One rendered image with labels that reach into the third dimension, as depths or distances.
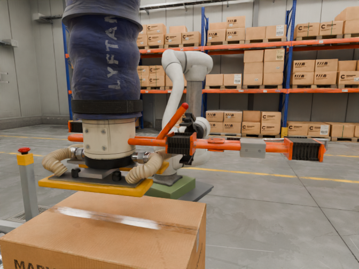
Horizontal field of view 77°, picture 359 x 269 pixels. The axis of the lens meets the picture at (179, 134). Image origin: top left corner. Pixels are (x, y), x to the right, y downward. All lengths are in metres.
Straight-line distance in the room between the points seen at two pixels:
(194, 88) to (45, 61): 11.76
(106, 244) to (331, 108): 9.26
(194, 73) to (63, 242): 1.07
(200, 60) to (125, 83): 0.80
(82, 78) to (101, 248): 0.50
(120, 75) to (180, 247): 0.54
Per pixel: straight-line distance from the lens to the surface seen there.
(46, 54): 12.88
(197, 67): 1.42
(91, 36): 0.71
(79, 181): 0.75
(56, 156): 0.85
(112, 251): 0.75
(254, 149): 0.67
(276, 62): 7.94
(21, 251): 0.91
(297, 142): 0.68
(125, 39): 0.73
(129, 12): 0.75
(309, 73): 8.09
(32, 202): 1.90
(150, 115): 9.78
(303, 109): 9.38
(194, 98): 1.44
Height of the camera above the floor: 1.38
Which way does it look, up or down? 10 degrees down
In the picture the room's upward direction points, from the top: straight up
